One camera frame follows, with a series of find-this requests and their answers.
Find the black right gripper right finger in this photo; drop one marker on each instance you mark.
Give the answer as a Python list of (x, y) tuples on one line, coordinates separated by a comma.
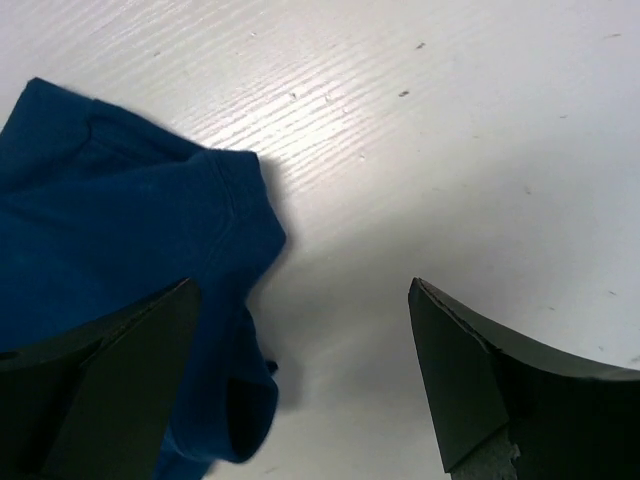
[(506, 406)]

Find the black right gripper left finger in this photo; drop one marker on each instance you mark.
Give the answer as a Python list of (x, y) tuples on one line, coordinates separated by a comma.
[(94, 402)]

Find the blue Mickey print t-shirt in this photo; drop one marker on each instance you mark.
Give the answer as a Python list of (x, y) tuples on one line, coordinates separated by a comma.
[(100, 208)]

